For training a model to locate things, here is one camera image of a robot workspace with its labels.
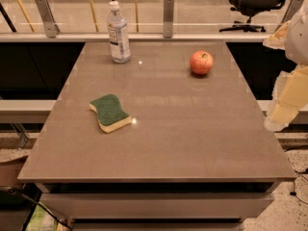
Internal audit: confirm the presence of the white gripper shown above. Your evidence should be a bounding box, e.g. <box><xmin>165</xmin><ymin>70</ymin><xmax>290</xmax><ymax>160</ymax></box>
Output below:
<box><xmin>263</xmin><ymin>6</ymin><xmax>308</xmax><ymax>132</ymax></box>

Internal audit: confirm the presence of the red apple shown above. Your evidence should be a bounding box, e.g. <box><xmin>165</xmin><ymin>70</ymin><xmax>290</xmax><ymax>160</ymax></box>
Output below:
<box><xmin>190</xmin><ymin>51</ymin><xmax>214</xmax><ymax>75</ymax></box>

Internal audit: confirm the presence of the black office chair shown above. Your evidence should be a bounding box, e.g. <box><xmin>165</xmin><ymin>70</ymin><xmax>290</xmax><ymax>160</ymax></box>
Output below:
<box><xmin>220</xmin><ymin>0</ymin><xmax>286</xmax><ymax>33</ymax></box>

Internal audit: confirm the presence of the clear plastic water bottle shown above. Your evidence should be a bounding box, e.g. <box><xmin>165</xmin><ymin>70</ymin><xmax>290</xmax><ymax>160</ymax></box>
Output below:
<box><xmin>107</xmin><ymin>1</ymin><xmax>131</xmax><ymax>64</ymax></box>

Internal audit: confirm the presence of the green and yellow sponge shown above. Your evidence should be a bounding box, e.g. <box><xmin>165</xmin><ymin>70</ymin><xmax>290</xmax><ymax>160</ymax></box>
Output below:
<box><xmin>90</xmin><ymin>94</ymin><xmax>132</xmax><ymax>133</ymax></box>

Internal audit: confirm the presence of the glass railing panel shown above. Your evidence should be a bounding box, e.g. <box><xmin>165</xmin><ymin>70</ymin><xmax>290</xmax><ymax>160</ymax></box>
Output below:
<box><xmin>0</xmin><ymin>0</ymin><xmax>308</xmax><ymax>36</ymax></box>

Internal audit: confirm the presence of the right metal railing bracket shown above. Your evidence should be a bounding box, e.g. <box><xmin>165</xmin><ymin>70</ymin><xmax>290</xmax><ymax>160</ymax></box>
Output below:
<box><xmin>281</xmin><ymin>0</ymin><xmax>304</xmax><ymax>24</ymax></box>

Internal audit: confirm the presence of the metal railing bracket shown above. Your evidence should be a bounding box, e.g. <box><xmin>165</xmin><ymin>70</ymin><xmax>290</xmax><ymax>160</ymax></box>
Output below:
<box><xmin>163</xmin><ymin>0</ymin><xmax>174</xmax><ymax>39</ymax></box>
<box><xmin>35</xmin><ymin>0</ymin><xmax>60</xmax><ymax>39</ymax></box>
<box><xmin>281</xmin><ymin>0</ymin><xmax>304</xmax><ymax>24</ymax></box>

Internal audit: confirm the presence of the black floor cable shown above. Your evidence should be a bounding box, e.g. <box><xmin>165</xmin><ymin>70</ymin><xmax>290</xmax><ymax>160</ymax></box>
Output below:
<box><xmin>283</xmin><ymin>144</ymin><xmax>308</xmax><ymax>207</ymax></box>

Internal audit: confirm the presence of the middle metal railing bracket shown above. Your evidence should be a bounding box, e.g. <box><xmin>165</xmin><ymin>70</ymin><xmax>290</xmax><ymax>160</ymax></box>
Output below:
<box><xmin>163</xmin><ymin>0</ymin><xmax>174</xmax><ymax>39</ymax></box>

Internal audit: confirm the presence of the left metal railing bracket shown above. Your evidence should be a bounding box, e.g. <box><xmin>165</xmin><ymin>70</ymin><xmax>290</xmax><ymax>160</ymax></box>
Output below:
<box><xmin>35</xmin><ymin>0</ymin><xmax>60</xmax><ymax>39</ymax></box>

